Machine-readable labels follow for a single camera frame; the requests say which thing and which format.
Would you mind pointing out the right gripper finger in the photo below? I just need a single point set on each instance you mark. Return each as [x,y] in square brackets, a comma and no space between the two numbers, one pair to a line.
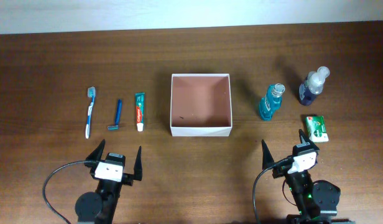
[303,138]
[267,159]

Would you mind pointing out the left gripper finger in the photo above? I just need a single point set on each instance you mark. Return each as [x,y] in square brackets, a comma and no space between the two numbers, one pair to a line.
[97,153]
[138,174]

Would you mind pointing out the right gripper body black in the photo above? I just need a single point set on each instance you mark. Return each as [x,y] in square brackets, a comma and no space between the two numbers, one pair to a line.
[280,171]

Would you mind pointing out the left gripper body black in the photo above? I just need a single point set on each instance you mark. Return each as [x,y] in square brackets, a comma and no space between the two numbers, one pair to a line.
[127,178]

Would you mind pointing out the blue disposable razor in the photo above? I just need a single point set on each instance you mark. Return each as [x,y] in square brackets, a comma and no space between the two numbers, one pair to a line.
[115,126]

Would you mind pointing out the blue white toothbrush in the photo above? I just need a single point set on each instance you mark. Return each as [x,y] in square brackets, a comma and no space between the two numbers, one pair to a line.
[91,93]

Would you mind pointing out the green red toothpaste tube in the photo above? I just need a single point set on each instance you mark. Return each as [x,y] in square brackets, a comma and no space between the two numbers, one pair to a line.
[140,111]

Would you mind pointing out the white pink cardboard box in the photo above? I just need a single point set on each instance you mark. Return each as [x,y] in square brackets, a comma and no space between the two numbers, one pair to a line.
[201,105]

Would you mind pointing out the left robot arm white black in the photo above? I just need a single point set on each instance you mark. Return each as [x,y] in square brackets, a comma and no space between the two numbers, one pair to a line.
[99,206]

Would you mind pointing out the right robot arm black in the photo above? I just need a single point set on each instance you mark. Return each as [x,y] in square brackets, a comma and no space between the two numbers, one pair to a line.
[316,201]

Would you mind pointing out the green white soap box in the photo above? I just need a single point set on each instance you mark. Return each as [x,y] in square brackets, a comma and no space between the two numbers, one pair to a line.
[316,129]

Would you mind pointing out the teal mouthwash bottle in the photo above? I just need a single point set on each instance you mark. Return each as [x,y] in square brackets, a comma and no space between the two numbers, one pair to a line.
[271,101]

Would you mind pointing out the blue foam soap bottle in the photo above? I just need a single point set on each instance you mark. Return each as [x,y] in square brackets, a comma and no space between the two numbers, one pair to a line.
[313,85]

